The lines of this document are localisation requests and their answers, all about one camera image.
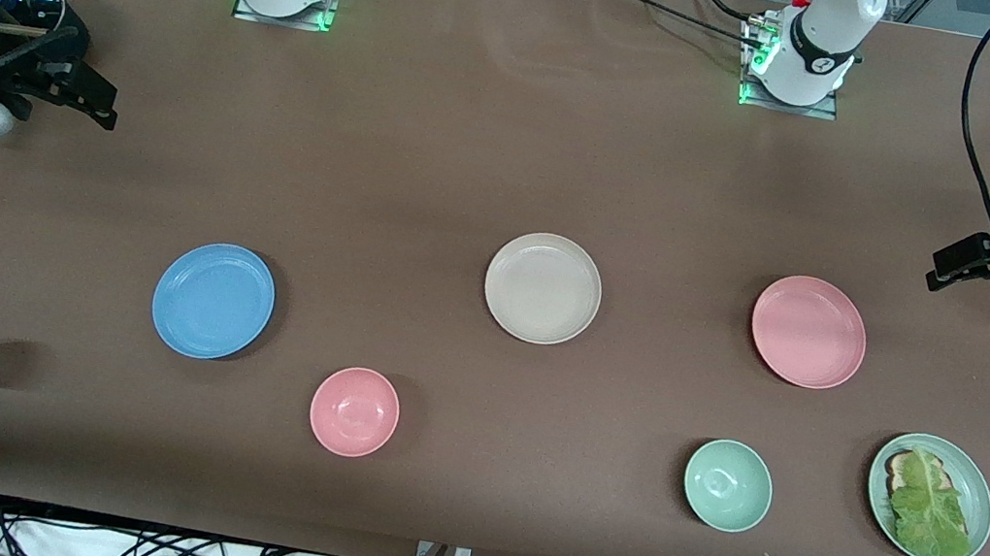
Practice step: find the pink plate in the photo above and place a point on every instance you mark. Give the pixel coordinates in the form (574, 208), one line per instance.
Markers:
(809, 332)

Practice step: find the blue plate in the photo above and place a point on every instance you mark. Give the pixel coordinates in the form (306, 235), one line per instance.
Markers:
(213, 301)

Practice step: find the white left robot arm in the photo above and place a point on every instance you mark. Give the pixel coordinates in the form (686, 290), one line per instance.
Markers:
(827, 24)

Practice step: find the toast slice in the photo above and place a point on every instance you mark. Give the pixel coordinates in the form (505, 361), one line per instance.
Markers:
(898, 466)

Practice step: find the green plate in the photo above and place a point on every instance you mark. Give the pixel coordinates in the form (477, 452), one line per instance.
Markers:
(967, 481)

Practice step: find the green lettuce leaf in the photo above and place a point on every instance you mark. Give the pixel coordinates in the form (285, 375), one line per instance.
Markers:
(930, 520)

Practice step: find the green bowl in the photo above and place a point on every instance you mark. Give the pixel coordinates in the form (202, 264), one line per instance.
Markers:
(728, 486)

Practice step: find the pink bowl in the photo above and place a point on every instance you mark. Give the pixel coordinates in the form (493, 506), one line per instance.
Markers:
(354, 412)

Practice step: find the beige plate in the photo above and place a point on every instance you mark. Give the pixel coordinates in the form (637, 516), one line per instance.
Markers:
(542, 288)

